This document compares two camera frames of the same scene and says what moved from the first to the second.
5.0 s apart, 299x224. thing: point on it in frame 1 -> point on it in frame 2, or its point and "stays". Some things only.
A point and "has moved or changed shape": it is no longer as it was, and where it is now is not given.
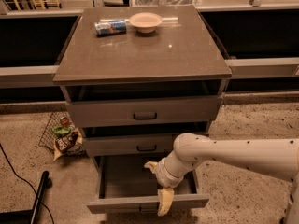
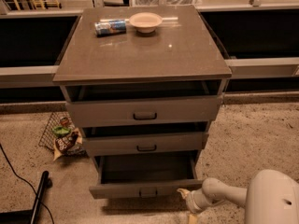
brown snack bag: x=69 y=144 stays
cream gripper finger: x=153 y=166 -> x=184 y=192
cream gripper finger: x=165 y=201 -> x=192 y=219
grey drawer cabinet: x=137 y=78 stays
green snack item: x=60 y=131 stays
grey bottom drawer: x=122 y=185 has moved or changed shape
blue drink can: x=110 y=28 stays
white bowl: x=145 y=22 stays
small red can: x=64 y=121 stays
